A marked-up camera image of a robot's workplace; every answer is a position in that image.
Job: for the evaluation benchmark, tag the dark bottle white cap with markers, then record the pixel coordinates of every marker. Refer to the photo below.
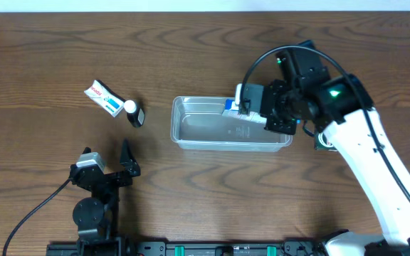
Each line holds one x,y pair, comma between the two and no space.
134,112

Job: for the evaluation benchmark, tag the dark green round-label box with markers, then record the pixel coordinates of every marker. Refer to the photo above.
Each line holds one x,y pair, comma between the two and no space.
322,143

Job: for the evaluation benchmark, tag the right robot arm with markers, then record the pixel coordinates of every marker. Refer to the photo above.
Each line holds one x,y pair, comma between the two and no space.
343,111

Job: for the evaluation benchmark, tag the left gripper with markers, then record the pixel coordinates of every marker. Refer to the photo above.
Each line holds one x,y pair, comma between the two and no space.
109,177

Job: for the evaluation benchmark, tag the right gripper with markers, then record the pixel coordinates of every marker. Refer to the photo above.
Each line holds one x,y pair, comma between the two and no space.
276,107

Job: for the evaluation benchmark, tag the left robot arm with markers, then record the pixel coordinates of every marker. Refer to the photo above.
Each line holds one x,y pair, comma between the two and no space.
96,216

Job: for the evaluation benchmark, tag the white green Panadol box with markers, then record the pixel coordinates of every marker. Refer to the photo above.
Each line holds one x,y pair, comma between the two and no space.
102,95

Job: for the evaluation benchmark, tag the clear plastic container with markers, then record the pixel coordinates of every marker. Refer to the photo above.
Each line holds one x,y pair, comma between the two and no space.
198,123

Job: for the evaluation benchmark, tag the black mounting rail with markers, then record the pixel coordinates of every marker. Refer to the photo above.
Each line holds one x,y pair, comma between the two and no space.
122,247

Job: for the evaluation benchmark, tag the blue white medicine box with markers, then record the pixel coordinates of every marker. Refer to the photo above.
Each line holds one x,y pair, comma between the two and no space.
231,110

